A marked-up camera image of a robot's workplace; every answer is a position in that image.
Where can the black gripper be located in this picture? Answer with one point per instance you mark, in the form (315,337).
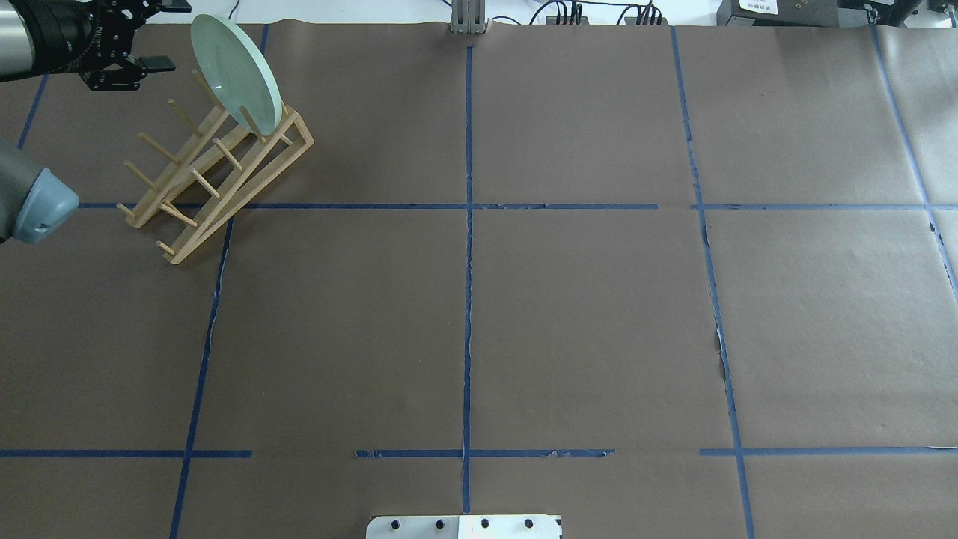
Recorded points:
(69,37)

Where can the light green plate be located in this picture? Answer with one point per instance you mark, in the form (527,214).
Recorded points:
(237,72)

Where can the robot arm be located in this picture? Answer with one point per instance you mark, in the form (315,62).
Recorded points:
(35,202)

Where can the wooden dish rack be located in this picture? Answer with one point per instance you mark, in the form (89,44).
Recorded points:
(215,173)

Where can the black power strip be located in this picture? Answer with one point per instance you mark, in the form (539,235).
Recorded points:
(604,13)

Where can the black box device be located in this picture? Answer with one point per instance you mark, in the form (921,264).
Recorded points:
(818,14)

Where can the aluminium frame post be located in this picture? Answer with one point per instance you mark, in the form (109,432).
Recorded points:
(468,17)

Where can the white pedestal column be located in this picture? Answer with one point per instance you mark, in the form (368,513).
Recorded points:
(466,526)

